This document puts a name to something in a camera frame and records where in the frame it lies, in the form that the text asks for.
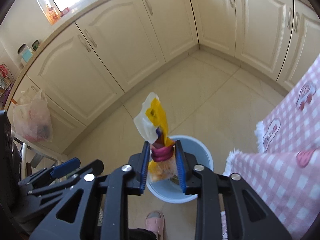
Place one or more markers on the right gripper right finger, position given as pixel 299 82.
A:
pixel 247 215

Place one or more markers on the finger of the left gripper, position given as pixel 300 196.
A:
pixel 65 168
pixel 96 168

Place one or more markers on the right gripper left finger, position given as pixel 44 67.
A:
pixel 96 207

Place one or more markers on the yellow white snack wrapper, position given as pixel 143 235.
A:
pixel 152 125

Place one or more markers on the cream kitchen cabinets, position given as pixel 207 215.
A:
pixel 109 47

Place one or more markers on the pink checkered tablecloth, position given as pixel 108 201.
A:
pixel 285 170

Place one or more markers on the hanging plastic bag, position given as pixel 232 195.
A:
pixel 31 117

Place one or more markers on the pink slipper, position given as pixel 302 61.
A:
pixel 155 222

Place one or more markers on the glass jar on counter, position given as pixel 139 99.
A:
pixel 25 53

